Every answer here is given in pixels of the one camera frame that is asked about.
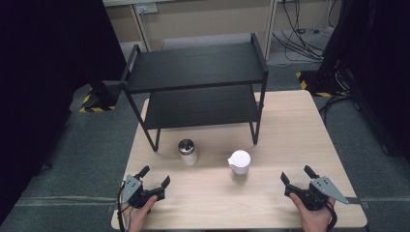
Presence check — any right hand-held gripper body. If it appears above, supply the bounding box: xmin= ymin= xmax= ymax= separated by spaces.
xmin=299 ymin=176 xmax=350 ymax=213

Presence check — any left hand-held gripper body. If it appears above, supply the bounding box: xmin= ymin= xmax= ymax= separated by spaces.
xmin=122 ymin=174 xmax=166 ymax=210

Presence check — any white-lidded glass seasoning jar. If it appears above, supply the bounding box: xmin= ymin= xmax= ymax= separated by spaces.
xmin=227 ymin=149 xmax=252 ymax=185

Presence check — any black two-tier shelf rack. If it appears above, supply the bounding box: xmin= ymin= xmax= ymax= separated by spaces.
xmin=120 ymin=32 xmax=270 ymax=153

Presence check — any person's left hand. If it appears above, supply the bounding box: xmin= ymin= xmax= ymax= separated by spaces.
xmin=123 ymin=194 xmax=160 ymax=232

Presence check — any person's right hand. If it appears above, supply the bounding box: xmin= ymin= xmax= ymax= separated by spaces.
xmin=288 ymin=191 xmax=337 ymax=232

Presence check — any steel-lidded glass shaker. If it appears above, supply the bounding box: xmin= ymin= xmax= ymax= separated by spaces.
xmin=178 ymin=138 xmax=199 ymax=167

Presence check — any black stand base, hazard tape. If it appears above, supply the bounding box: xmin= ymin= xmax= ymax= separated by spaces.
xmin=78 ymin=76 xmax=116 ymax=113
xmin=295 ymin=59 xmax=352 ymax=99

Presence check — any black curtain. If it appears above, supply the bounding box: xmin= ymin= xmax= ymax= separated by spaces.
xmin=0 ymin=0 xmax=128 ymax=223

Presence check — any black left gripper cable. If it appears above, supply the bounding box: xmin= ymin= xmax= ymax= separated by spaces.
xmin=116 ymin=181 xmax=131 ymax=232

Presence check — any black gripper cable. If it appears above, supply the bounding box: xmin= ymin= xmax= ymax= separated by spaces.
xmin=116 ymin=181 xmax=131 ymax=232
xmin=324 ymin=200 xmax=338 ymax=232

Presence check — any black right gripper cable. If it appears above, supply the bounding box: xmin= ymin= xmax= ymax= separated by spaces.
xmin=324 ymin=200 xmax=338 ymax=232

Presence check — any black floor cable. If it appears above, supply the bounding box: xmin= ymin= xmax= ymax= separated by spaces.
xmin=318 ymin=92 xmax=352 ymax=128

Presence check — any bundle of black cables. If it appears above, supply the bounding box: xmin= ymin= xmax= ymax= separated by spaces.
xmin=271 ymin=0 xmax=341 ymax=64

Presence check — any white wall socket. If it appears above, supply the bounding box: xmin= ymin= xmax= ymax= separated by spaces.
xmin=134 ymin=2 xmax=160 ymax=15

